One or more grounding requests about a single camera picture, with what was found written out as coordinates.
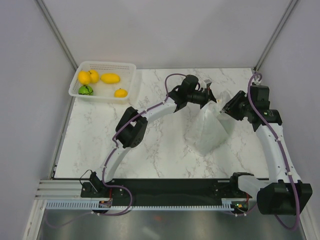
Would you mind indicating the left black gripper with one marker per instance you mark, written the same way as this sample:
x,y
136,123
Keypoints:
x,y
208,97

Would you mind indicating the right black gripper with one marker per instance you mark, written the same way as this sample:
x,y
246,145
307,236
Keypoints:
x,y
231,107

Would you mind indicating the white lemon-print plastic bag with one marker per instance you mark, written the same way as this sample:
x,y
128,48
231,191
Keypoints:
x,y
213,126

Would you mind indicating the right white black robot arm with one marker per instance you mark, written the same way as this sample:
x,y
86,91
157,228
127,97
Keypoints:
x,y
284,193

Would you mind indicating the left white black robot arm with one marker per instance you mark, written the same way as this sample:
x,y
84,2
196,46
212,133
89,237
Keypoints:
x,y
131,130

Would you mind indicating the small yellow fake citrus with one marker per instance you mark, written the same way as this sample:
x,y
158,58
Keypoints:
x,y
120,93

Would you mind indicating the yellow fake mango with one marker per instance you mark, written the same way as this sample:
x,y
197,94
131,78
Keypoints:
x,y
110,78

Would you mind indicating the small yellow fake lemon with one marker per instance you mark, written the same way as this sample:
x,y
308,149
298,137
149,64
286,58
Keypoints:
x,y
94,76

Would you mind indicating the green black-striped fake fruit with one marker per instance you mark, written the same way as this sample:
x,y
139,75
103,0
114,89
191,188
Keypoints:
x,y
86,90

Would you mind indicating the large yellow fake lemon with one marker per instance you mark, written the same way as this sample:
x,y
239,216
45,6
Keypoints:
x,y
84,78

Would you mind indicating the white plastic fruit basket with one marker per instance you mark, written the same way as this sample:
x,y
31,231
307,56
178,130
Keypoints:
x,y
105,92

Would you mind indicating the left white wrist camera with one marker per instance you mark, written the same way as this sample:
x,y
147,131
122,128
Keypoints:
x,y
208,83

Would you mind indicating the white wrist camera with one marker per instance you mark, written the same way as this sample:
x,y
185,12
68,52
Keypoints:
x,y
257,80
208,83

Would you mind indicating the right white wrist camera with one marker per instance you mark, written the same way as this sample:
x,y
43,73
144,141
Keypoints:
x,y
257,80

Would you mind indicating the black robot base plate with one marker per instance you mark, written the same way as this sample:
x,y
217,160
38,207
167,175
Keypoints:
x,y
168,191

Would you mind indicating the right aluminium frame post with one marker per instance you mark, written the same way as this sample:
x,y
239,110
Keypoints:
x,y
275,34

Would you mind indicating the aluminium frame post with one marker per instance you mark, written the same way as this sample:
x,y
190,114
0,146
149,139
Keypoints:
x,y
56,32
275,34

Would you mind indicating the white slotted cable duct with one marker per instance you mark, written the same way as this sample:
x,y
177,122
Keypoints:
x,y
97,205

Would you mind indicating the left aluminium frame post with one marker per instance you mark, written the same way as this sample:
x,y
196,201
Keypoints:
x,y
56,32

